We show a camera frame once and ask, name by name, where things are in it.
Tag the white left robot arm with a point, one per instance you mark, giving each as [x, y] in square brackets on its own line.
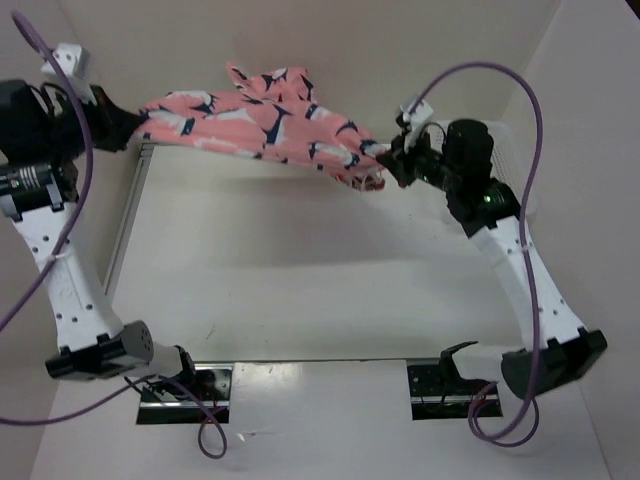
[39, 195]

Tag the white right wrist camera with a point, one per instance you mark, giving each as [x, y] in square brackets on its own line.
[413, 117]

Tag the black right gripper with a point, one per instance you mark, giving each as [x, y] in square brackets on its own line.
[395, 163]

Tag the pink shark print shorts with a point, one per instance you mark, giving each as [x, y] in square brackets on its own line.
[273, 117]

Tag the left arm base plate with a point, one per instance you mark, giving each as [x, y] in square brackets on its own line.
[164, 404]

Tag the white plastic basket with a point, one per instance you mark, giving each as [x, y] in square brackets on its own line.
[508, 165]

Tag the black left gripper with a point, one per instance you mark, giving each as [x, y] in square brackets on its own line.
[118, 123]

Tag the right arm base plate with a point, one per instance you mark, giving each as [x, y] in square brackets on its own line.
[432, 397]

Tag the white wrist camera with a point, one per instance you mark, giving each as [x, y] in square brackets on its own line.
[413, 117]
[74, 61]

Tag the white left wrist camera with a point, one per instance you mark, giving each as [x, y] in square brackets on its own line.
[74, 61]

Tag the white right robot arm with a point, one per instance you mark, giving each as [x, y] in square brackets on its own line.
[558, 348]

